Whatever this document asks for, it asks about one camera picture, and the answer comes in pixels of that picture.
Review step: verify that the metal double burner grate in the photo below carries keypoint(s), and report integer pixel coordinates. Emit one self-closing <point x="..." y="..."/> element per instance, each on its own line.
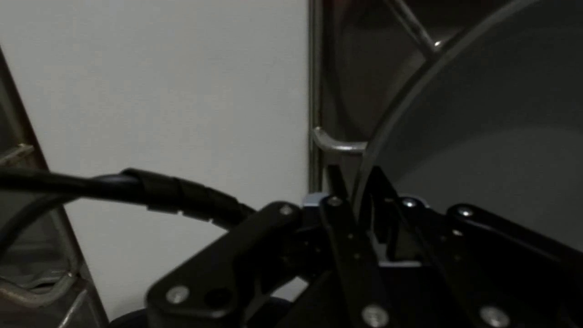
<point x="30" y="285"/>

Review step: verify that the white kitchen stove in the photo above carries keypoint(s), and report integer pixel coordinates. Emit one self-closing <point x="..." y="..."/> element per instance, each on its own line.
<point x="183" y="92"/>

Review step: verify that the grey round plate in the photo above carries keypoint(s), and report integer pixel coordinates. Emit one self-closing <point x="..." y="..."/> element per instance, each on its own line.
<point x="498" y="121"/>

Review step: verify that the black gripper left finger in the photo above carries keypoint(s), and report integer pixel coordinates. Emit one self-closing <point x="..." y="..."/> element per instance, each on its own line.
<point x="243" y="267"/>

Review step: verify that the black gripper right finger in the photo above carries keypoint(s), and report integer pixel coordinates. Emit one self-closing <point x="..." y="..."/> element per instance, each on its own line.
<point x="474" y="267"/>

